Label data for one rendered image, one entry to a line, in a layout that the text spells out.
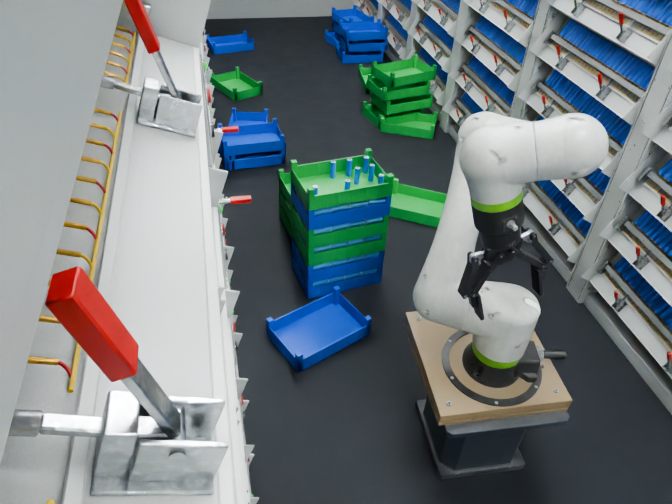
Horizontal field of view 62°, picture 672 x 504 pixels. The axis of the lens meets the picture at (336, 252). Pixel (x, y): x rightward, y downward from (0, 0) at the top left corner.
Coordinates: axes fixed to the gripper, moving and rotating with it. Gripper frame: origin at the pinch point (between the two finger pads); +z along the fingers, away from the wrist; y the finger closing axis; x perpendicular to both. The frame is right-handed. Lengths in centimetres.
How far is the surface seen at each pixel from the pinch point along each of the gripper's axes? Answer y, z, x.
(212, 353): -42, -69, -60
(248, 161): -43, 29, 178
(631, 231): 66, 41, 45
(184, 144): -42, -72, -42
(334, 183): -16, 9, 90
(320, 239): -28, 21, 78
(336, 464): -49, 51, 15
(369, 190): -8, 10, 78
